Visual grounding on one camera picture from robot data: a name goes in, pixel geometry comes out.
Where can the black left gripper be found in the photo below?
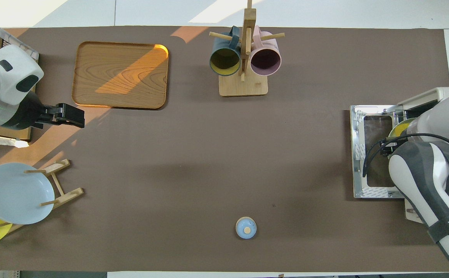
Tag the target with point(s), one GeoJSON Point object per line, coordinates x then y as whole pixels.
{"type": "Point", "coordinates": [26, 112]}

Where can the glass oven door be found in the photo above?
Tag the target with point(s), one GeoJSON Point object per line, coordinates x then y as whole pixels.
{"type": "Point", "coordinates": [357, 127]}

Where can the wooden plate rack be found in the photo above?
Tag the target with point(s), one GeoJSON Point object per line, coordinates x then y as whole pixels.
{"type": "Point", "coordinates": [68, 197]}

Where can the light blue plate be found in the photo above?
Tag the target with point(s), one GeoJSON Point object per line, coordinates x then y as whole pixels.
{"type": "Point", "coordinates": [16, 193]}

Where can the pink mug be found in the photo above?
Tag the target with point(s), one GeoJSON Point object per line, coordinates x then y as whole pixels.
{"type": "Point", "coordinates": [265, 61]}

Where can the white toaster oven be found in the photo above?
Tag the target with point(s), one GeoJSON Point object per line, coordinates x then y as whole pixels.
{"type": "Point", "coordinates": [432, 94]}

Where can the white checkered basket liner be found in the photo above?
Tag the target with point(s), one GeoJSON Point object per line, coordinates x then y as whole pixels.
{"type": "Point", "coordinates": [5, 35]}

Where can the wooden serving tray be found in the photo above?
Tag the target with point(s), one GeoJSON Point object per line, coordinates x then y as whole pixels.
{"type": "Point", "coordinates": [120, 77]}

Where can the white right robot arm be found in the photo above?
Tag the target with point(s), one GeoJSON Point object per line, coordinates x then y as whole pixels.
{"type": "Point", "coordinates": [421, 177]}

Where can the light green plate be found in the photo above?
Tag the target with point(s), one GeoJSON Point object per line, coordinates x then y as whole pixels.
{"type": "Point", "coordinates": [392, 132]}

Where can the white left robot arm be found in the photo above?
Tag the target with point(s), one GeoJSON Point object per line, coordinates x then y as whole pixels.
{"type": "Point", "coordinates": [0, 77]}

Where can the brown table mat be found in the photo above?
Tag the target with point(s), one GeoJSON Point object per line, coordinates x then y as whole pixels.
{"type": "Point", "coordinates": [209, 154]}

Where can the wooden mug tree stand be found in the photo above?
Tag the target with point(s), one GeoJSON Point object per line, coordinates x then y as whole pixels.
{"type": "Point", "coordinates": [243, 87]}

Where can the small blue bell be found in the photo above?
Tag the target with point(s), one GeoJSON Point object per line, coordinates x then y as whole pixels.
{"type": "Point", "coordinates": [245, 227]}

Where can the silver oven knob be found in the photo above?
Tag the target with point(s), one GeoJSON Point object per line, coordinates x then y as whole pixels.
{"type": "Point", "coordinates": [411, 211]}

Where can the dark blue mug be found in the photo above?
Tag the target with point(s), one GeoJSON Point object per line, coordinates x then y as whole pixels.
{"type": "Point", "coordinates": [224, 61]}

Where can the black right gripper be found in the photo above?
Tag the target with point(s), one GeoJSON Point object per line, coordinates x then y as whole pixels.
{"type": "Point", "coordinates": [392, 148]}

